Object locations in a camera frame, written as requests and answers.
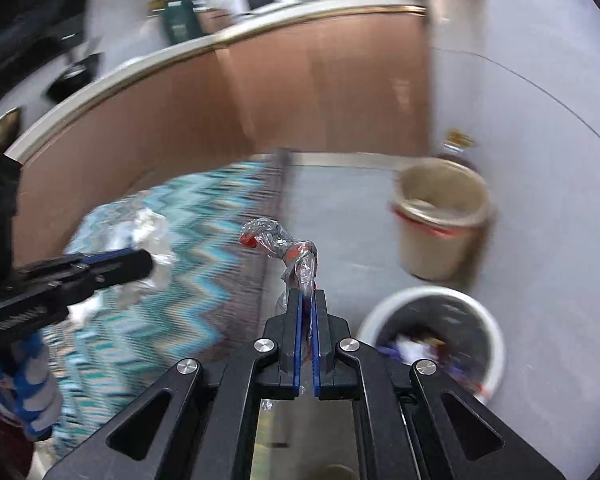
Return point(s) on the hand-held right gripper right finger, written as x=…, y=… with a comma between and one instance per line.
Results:
x=316, y=340

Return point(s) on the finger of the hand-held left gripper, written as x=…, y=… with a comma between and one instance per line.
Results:
x=120, y=267
x=50, y=265

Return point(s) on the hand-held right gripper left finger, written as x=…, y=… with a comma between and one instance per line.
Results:
x=294, y=340

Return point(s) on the white plastic wrapper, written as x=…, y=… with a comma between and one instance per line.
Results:
x=152, y=235

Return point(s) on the clear plastic wrapper red print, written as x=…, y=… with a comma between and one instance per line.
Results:
x=280, y=245

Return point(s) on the white trash bin black liner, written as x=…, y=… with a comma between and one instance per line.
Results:
x=490, y=350

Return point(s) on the beige trash bin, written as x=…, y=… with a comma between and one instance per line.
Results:
x=430, y=240

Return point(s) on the zigzag patterned table cloth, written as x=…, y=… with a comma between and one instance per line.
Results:
x=205, y=285

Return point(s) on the dark red cloth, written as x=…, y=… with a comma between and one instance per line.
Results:
x=0, y=435

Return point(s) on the brass wok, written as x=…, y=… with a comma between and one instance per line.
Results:
x=0, y=131

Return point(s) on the black frying pan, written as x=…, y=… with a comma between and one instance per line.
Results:
x=75, y=76

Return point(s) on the copper base cabinets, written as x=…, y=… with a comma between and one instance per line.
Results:
x=280, y=85

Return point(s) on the yellow cap oil bottle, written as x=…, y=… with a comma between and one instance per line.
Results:
x=457, y=142

